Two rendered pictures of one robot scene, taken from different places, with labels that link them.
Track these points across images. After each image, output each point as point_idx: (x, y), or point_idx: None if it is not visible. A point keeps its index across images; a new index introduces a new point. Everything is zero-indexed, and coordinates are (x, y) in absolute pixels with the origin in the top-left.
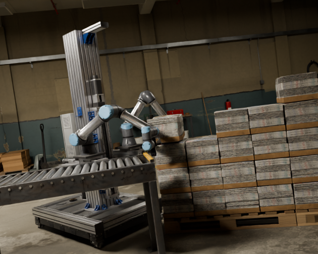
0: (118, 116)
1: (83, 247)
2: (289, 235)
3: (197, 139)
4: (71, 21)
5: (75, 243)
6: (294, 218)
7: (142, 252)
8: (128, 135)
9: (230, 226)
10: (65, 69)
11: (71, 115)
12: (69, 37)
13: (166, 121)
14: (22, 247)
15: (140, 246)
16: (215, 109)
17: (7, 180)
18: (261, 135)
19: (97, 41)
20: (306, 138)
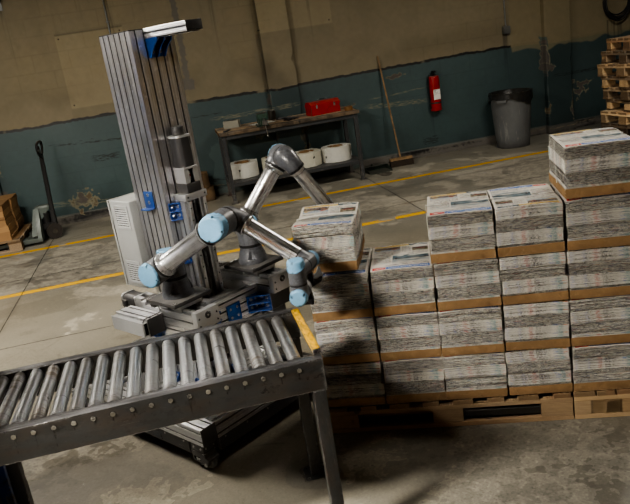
0: (236, 230)
1: (179, 466)
2: (560, 443)
3: (391, 260)
4: None
5: (163, 454)
6: (570, 406)
7: (294, 480)
8: (251, 244)
9: (453, 420)
10: (76, 13)
11: (132, 205)
12: (116, 44)
13: (332, 231)
14: (61, 464)
15: (288, 466)
16: (407, 92)
17: (36, 385)
18: (518, 259)
19: (175, 46)
20: (603, 266)
